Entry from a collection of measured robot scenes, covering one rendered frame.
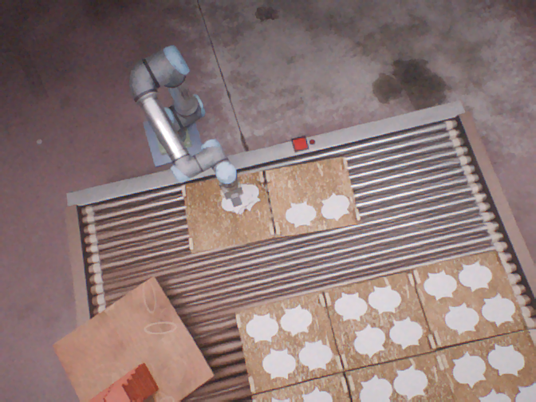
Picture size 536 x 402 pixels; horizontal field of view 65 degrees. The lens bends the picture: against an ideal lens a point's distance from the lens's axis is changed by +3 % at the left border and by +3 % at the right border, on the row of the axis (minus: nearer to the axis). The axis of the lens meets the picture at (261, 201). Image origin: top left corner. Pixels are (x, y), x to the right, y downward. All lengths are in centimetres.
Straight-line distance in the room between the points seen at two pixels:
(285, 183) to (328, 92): 145
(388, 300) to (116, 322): 121
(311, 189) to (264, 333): 72
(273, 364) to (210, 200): 82
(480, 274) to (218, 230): 122
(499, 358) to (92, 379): 173
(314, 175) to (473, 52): 209
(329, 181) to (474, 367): 103
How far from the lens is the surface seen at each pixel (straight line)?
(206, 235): 201
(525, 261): 226
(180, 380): 191
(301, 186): 205
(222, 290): 199
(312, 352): 196
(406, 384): 204
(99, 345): 200
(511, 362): 220
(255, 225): 200
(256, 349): 196
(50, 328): 327
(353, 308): 198
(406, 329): 203
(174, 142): 164
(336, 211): 202
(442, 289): 209
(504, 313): 219
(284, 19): 370
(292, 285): 198
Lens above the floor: 289
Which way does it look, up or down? 75 degrees down
